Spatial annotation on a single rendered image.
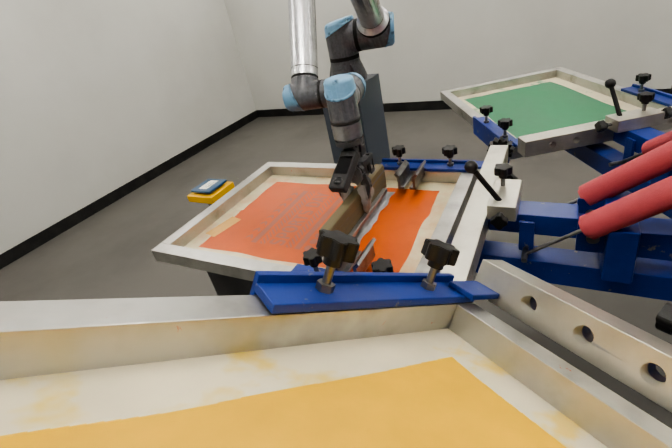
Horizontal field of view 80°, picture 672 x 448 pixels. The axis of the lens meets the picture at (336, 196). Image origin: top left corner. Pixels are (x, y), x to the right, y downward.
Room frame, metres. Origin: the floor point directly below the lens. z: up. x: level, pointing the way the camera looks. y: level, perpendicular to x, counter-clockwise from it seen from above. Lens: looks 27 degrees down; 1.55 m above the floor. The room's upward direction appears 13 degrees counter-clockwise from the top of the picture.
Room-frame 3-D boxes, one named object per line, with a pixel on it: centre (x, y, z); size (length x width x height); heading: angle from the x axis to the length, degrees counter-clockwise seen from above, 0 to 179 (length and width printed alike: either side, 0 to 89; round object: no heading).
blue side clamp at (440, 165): (1.13, -0.29, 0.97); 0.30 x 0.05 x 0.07; 57
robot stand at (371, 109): (1.62, -0.15, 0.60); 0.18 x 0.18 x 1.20; 52
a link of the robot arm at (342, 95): (0.97, -0.07, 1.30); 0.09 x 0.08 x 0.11; 161
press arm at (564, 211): (0.72, -0.41, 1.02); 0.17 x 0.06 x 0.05; 57
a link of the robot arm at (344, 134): (0.97, -0.06, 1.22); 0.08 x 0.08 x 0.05
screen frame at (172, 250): (1.02, 0.06, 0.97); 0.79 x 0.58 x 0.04; 57
